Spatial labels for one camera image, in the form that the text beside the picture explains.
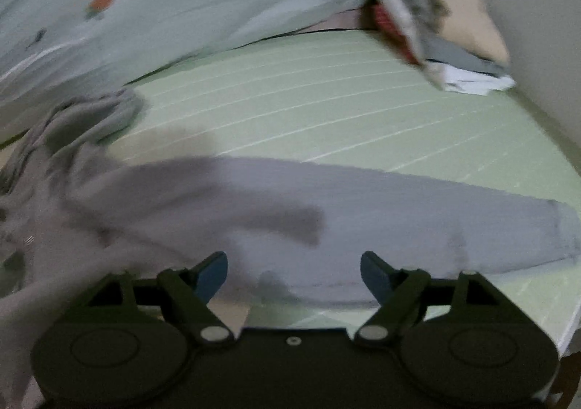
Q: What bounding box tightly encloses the grey sweatshirt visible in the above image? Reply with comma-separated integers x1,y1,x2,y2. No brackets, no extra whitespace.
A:
0,118,581,409

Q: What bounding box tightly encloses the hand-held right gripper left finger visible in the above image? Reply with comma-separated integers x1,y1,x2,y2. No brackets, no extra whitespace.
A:
84,251,235,347

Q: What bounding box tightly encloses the pale pink cloth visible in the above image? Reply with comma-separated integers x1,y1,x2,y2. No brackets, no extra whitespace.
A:
313,9,370,34

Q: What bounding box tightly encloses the pile of folded clothes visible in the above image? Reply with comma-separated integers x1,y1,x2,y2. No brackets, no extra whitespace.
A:
369,0,517,95

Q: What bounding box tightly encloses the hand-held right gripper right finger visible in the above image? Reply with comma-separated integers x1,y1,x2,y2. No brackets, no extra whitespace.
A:
354,250,513,348

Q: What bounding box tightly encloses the grey folded cloth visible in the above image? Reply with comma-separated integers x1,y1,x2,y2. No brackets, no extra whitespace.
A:
399,0,507,74

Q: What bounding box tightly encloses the green grid bed sheet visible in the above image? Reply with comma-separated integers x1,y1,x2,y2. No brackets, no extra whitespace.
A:
109,30,581,346

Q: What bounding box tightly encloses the beige folded cloth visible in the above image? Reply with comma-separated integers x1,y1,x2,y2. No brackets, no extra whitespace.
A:
409,0,512,65

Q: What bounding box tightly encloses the light grey garment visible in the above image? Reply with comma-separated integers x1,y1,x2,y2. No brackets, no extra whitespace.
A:
43,89,144,149

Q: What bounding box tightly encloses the red cloth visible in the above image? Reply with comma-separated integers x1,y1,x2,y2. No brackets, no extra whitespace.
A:
370,0,420,65

